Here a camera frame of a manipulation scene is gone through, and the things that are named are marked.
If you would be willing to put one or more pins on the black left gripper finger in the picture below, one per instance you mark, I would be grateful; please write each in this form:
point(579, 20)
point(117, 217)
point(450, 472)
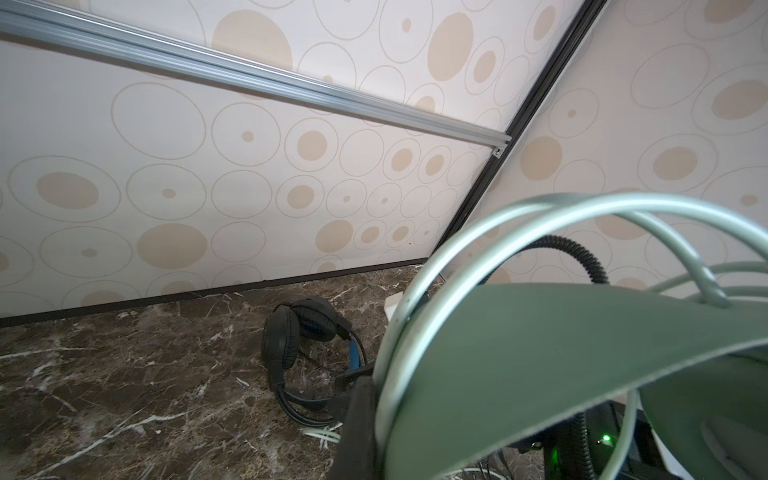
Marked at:
point(355, 456)

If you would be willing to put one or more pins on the black blue headphones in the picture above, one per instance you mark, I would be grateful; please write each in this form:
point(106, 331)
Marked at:
point(311, 319)

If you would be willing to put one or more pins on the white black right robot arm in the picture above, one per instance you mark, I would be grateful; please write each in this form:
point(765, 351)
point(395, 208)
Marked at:
point(576, 444)

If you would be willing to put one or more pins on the silver aluminium back rail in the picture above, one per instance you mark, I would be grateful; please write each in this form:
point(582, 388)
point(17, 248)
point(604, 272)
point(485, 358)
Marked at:
point(83, 32)

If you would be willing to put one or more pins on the mint green headphones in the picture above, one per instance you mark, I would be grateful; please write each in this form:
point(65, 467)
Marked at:
point(701, 376)

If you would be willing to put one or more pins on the black vertical frame post right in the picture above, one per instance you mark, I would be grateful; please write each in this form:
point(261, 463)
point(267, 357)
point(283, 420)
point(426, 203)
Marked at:
point(557, 62)

